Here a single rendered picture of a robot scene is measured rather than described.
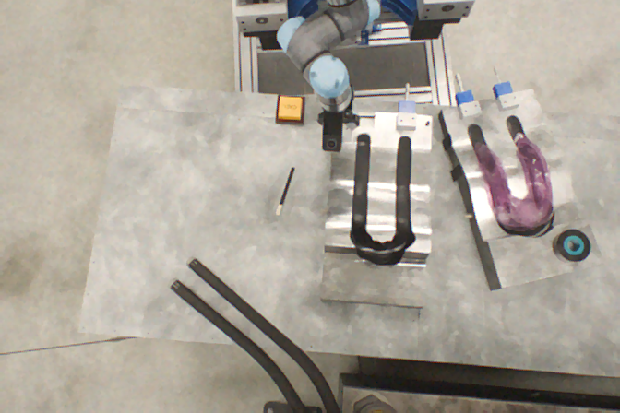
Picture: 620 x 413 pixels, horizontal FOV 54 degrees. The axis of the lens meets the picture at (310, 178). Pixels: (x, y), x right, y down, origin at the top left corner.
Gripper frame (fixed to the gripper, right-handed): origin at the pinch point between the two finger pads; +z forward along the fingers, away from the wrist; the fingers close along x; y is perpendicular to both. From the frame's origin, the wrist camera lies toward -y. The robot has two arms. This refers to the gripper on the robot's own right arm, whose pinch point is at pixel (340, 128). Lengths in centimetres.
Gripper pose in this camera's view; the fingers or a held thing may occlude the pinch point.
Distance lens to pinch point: 156.2
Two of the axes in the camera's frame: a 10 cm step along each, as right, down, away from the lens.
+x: -9.9, -0.5, 1.4
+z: 1.3, 1.8, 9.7
